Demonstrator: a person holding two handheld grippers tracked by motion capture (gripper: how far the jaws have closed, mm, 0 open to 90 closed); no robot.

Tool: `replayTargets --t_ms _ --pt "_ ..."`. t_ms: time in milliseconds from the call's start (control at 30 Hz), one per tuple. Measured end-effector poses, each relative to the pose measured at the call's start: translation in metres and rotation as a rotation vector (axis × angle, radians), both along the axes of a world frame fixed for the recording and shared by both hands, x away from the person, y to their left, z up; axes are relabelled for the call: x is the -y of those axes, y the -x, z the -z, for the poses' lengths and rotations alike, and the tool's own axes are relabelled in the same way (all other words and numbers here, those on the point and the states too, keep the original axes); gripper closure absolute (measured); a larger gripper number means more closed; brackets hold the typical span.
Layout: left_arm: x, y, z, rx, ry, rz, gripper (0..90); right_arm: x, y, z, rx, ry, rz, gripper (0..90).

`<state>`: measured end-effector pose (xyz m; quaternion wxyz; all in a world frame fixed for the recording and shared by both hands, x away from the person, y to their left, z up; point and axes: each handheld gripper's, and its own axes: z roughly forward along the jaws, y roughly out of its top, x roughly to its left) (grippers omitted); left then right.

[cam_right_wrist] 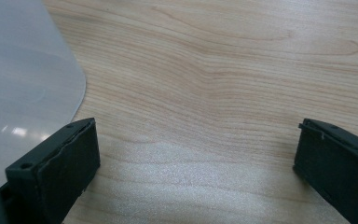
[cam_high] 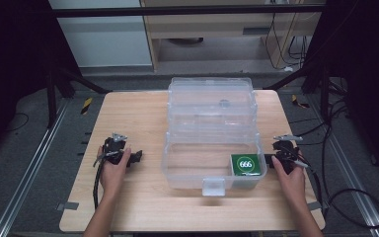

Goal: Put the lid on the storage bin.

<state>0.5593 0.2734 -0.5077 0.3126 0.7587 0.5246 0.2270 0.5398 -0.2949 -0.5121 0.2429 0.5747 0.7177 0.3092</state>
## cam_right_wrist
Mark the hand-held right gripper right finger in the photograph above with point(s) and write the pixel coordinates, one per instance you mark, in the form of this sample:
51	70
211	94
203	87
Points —
338	168

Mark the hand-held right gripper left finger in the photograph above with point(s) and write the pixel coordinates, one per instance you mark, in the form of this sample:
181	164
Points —
59	174

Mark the translucent plastic mat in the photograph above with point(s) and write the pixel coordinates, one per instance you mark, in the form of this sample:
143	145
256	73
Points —
21	71

